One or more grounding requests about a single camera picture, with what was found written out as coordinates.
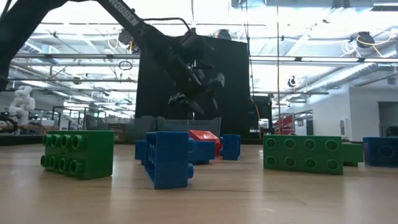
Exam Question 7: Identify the white robot figure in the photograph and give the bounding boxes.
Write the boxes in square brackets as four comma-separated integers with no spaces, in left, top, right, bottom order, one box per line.
[8,85,36,126]

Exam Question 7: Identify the thin vertical pole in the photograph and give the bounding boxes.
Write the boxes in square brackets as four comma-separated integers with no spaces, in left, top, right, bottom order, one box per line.
[275,0,281,135]

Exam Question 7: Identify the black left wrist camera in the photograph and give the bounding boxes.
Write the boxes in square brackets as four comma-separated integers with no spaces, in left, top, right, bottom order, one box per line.
[182,29,216,60]

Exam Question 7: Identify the blue square toy brick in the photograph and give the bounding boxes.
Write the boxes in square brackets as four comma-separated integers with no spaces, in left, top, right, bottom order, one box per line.
[187,138,216,166]
[134,139,147,166]
[362,136,398,169]

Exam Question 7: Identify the black equipment cabinet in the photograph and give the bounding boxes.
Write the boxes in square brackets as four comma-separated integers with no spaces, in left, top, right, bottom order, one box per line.
[249,95,274,140]

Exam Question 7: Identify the orange long toy brick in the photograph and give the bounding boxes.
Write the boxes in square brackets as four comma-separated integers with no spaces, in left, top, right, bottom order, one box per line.
[188,129,223,157]

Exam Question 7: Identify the green square toy brick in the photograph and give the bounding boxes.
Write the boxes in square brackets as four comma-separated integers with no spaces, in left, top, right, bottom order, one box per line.
[341,142,364,167]

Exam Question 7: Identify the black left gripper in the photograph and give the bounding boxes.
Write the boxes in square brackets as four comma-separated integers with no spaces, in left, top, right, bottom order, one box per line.
[164,52,226,115]

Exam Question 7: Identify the yellow cable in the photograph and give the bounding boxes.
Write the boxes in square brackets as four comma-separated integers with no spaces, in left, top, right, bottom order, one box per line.
[250,97,262,139]

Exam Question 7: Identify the blue long toy brick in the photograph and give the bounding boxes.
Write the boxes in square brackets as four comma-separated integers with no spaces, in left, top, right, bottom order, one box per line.
[220,134,241,161]
[144,131,195,190]

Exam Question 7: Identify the black partition panel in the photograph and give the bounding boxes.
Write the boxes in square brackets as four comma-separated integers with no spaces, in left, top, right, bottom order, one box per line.
[134,35,190,134]
[194,35,251,139]

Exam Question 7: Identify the grey translucent plastic bin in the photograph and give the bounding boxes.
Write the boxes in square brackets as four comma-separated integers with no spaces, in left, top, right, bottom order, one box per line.
[156,116,223,140]
[107,114,158,144]

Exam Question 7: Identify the green long toy brick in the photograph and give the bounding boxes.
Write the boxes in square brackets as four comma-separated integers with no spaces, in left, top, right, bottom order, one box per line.
[40,130,115,180]
[262,134,344,176]

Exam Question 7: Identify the red tool cart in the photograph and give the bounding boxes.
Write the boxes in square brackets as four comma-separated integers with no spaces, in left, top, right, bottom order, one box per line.
[272,114,295,136]

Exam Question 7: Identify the hanging black cable loop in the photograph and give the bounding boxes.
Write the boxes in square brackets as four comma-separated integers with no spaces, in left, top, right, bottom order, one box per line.
[118,60,134,72]

